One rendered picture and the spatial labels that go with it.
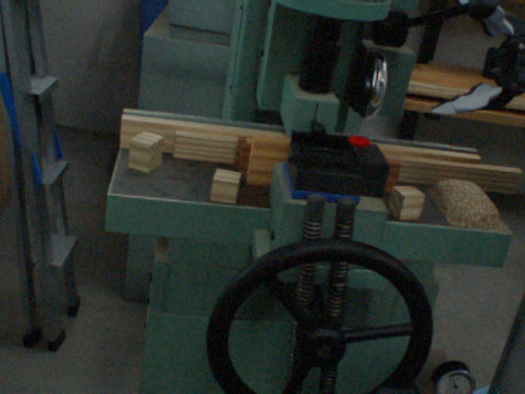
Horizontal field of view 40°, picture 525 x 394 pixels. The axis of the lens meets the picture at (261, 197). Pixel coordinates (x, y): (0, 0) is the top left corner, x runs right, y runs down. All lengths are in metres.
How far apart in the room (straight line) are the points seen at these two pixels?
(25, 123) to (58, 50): 1.80
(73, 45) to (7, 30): 1.82
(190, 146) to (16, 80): 0.80
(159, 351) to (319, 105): 0.45
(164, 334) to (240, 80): 0.48
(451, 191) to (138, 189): 0.48
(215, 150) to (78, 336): 1.20
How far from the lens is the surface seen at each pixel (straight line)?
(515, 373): 0.73
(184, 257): 1.05
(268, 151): 1.07
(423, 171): 1.22
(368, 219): 0.94
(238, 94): 1.32
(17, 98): 1.87
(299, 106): 1.09
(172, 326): 1.12
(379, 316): 1.15
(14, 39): 1.84
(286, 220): 0.92
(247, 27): 1.28
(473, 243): 1.12
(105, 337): 2.24
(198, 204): 1.01
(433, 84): 3.16
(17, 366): 2.14
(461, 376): 1.17
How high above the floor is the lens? 1.34
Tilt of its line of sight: 25 degrees down
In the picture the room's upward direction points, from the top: 9 degrees clockwise
